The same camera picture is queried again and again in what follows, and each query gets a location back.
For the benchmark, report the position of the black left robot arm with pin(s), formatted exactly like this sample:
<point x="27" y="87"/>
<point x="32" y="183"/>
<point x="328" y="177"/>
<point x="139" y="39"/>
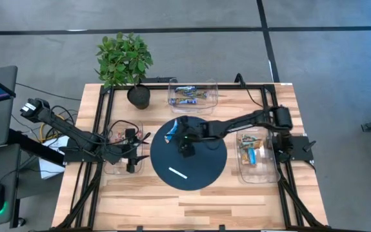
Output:
<point x="59" y="129"/>

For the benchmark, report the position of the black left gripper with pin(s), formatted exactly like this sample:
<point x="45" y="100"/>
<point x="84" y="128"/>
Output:
<point x="119" y="154"/>

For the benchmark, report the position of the black box blue light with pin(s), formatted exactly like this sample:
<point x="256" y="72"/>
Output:
<point x="157" y="79"/>

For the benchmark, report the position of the blue granola bar red end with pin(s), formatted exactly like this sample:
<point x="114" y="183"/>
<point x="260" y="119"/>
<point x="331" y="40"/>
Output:
<point x="252" y="156"/>

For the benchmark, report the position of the black aluminium table frame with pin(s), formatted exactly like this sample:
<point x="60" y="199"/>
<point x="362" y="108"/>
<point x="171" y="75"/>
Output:
<point x="230" y="87"/>

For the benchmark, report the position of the clear plastic bin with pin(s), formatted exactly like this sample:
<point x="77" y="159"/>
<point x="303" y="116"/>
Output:
<point x="259" y="174"/>
<point x="193" y="109"/>
<point x="117" y="169"/>

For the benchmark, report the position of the green orange granola bar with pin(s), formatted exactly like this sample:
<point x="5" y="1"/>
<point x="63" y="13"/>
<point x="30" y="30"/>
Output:
<point x="253" y="145"/>
<point x="249" y="138"/>

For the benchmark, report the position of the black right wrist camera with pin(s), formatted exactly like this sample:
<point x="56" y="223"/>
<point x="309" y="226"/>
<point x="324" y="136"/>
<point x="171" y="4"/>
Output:
<point x="187" y="150"/>

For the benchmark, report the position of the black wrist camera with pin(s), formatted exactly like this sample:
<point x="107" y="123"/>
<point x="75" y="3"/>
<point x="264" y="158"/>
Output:
<point x="130" y="167"/>
<point x="187" y="150"/>

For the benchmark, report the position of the green leafy plant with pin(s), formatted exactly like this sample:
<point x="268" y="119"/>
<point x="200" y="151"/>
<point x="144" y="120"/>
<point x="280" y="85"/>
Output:
<point x="124" y="58"/>

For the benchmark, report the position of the black plant pot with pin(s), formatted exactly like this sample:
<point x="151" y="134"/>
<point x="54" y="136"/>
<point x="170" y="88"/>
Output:
<point x="139" y="96"/>

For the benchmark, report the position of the white paper strip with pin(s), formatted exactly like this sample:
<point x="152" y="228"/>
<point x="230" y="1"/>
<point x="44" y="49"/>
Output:
<point x="177" y="173"/>

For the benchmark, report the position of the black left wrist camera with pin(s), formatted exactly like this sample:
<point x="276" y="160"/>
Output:
<point x="130" y="167"/>

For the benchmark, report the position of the round dark woven placemat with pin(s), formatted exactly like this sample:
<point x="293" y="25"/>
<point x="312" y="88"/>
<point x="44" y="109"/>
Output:
<point x="188" y="167"/>

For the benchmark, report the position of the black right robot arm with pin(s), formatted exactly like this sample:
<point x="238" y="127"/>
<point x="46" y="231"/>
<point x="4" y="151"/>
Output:
<point x="243" y="120"/>

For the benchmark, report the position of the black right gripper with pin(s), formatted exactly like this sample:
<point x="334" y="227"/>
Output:
<point x="193" y="132"/>

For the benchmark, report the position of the white paper sheet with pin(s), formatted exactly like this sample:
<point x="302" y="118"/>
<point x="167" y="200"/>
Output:
<point x="51" y="164"/>

